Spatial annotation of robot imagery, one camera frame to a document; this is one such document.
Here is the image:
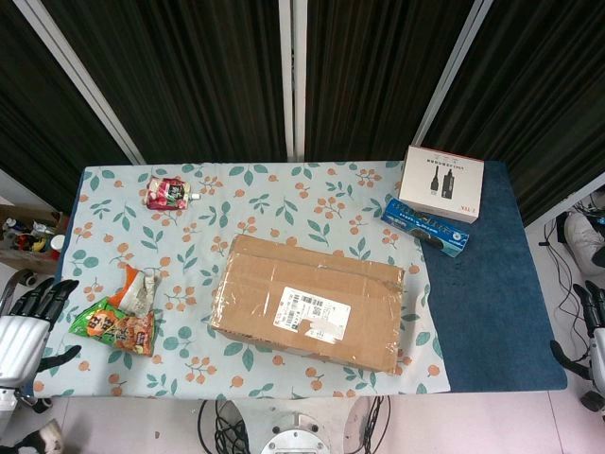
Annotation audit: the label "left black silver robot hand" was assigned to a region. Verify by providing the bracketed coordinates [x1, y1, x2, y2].
[0, 278, 82, 394]

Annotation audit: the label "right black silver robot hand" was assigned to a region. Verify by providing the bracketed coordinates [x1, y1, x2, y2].
[551, 281, 605, 394]

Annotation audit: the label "cardboard shipping box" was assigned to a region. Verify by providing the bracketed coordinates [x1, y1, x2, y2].
[209, 234, 407, 376]

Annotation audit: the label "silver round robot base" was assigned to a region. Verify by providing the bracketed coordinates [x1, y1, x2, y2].
[259, 410, 337, 454]

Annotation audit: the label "cardboard box of toys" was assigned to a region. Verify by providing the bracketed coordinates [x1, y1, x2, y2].
[0, 203, 70, 275]

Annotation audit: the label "green orange snack bag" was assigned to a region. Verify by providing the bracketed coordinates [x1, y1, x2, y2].
[68, 296, 157, 357]

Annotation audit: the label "white rounded object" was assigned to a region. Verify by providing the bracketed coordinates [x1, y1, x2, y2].
[562, 210, 605, 275]

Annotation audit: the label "crumpled white orange snack bag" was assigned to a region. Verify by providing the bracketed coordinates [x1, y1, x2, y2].
[109, 264, 162, 318]

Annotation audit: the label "red drink pouch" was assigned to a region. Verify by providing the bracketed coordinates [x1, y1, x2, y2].
[144, 175, 202, 212]

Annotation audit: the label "long blue box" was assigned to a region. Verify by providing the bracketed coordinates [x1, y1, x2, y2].
[380, 196, 472, 260]

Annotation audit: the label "white product box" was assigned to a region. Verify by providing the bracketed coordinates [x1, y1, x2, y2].
[397, 145, 486, 223]

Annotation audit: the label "floral leaf print tablecloth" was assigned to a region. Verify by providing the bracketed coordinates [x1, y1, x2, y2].
[32, 160, 453, 401]

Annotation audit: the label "black floor cables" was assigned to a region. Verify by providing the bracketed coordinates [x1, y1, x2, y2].
[538, 198, 605, 341]

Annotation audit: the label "black cable bundle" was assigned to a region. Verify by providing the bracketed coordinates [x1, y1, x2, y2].
[196, 399, 254, 454]
[349, 395, 393, 454]

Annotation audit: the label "black folding screen white frame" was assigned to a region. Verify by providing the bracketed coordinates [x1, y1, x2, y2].
[0, 0, 605, 228]

